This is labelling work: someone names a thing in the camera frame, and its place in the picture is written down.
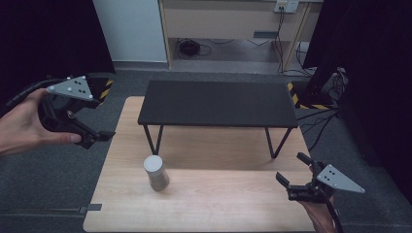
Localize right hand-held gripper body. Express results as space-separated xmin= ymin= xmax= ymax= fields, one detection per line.
xmin=286 ymin=160 xmax=366 ymax=205

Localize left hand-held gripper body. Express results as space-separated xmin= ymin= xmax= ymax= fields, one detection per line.
xmin=38 ymin=75 xmax=102 ymax=146

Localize person's right hand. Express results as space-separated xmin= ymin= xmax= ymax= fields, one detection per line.
xmin=298 ymin=198 xmax=338 ymax=233

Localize person's left hand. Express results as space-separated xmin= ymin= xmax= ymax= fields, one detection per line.
xmin=0 ymin=88 xmax=83 ymax=157

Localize yellow black striped block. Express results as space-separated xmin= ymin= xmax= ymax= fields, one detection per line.
xmin=91 ymin=77 xmax=116 ymax=102
xmin=286 ymin=81 xmax=332 ymax=112

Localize grey cylindrical cup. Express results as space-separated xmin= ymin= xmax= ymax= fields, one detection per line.
xmin=143 ymin=154 xmax=171 ymax=192

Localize grey floor tape strip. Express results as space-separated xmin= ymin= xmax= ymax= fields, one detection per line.
xmin=78 ymin=203 xmax=103 ymax=216

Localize black curtain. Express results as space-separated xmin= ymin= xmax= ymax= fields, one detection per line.
xmin=0 ymin=0 xmax=117 ymax=108
xmin=302 ymin=0 xmax=412 ymax=205

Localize black low shelf stand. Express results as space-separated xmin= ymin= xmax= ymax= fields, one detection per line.
xmin=137 ymin=80 xmax=299 ymax=160

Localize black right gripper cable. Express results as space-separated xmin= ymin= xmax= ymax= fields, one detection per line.
xmin=319 ymin=186 xmax=345 ymax=233

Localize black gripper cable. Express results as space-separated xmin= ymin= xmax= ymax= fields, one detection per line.
xmin=5 ymin=77 xmax=67 ymax=109
xmin=319 ymin=186 xmax=345 ymax=233

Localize black floor cables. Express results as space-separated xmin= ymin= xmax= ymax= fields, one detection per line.
xmin=295 ymin=108 xmax=343 ymax=152

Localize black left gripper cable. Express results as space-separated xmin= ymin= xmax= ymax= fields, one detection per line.
xmin=5 ymin=77 xmax=67 ymax=109

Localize white wall panel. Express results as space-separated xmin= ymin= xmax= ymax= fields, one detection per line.
xmin=91 ymin=0 xmax=169 ymax=64

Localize coiled black cable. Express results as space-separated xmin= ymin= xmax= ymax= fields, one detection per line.
xmin=176 ymin=38 xmax=213 ymax=58

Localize black hanging cable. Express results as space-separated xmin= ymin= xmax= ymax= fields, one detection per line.
xmin=273 ymin=5 xmax=288 ymax=75

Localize white wall socket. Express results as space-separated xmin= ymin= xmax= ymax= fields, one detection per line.
xmin=273 ymin=0 xmax=300 ymax=15

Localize light wooden desk frame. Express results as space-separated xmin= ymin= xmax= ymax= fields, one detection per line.
xmin=157 ymin=0 xmax=325 ymax=72

